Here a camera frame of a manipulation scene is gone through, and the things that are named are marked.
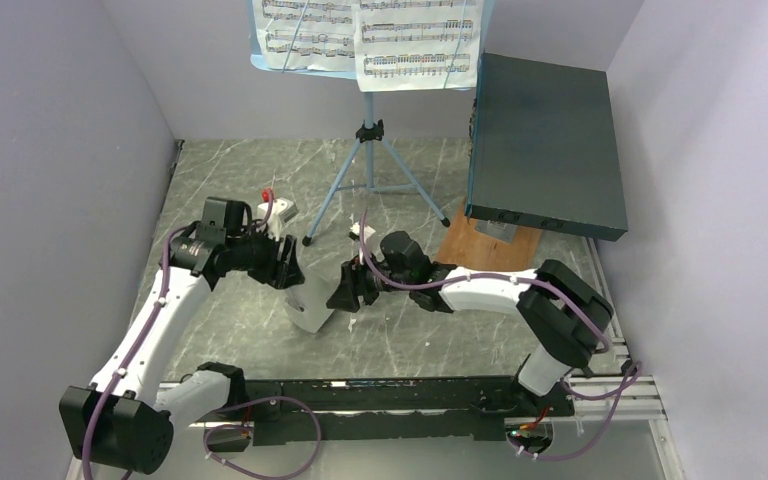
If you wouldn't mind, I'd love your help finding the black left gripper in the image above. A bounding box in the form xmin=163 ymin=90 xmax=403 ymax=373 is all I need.
xmin=226 ymin=221 xmax=304 ymax=289

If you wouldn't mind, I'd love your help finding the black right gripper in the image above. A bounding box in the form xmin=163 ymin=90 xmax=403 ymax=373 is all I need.
xmin=326 ymin=249 xmax=413 ymax=314

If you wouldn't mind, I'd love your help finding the white metronome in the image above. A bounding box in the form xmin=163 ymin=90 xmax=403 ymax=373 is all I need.
xmin=285 ymin=272 xmax=338 ymax=334

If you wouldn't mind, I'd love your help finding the light blue music stand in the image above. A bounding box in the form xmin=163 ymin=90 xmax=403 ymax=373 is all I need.
xmin=245 ymin=1 xmax=495 ymax=246

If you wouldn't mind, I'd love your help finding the sheet music page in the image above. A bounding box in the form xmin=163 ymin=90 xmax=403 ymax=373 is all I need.
xmin=250 ymin=0 xmax=357 ymax=73
xmin=352 ymin=0 xmax=494 ymax=92

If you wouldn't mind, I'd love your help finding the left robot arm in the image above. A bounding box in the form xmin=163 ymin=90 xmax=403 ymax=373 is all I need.
xmin=59 ymin=188 xmax=309 ymax=479

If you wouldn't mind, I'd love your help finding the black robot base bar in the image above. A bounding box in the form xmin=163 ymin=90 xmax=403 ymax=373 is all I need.
xmin=178 ymin=374 xmax=577 ymax=446

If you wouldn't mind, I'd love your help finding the wooden board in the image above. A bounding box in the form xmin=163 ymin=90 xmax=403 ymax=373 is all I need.
xmin=434 ymin=200 xmax=542 ymax=272

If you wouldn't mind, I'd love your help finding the small grey metal plate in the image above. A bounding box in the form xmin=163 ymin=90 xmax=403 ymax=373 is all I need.
xmin=474 ymin=220 xmax=517 ymax=243

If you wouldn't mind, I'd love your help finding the dark green metal rack unit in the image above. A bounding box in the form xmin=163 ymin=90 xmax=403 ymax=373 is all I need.
xmin=464 ymin=53 xmax=629 ymax=241

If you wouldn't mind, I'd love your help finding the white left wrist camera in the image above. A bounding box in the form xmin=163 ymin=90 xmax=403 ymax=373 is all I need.
xmin=253 ymin=188 xmax=298 ymax=239

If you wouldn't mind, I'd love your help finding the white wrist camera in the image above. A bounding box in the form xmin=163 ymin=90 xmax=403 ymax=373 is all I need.
xmin=348 ymin=222 xmax=376 ymax=263
xmin=253 ymin=188 xmax=298 ymax=239

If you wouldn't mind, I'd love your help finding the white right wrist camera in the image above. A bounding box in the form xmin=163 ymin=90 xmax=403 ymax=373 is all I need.
xmin=348 ymin=222 xmax=376 ymax=263

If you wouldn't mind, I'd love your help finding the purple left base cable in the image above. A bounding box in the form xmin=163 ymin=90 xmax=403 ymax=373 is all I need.
xmin=202 ymin=396 xmax=324 ymax=480

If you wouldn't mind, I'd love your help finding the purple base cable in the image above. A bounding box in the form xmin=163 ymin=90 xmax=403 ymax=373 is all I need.
xmin=507 ymin=360 xmax=644 ymax=464
xmin=202 ymin=396 xmax=324 ymax=480

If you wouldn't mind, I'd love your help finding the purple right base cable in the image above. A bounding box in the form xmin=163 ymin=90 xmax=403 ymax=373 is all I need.
xmin=507 ymin=360 xmax=644 ymax=464

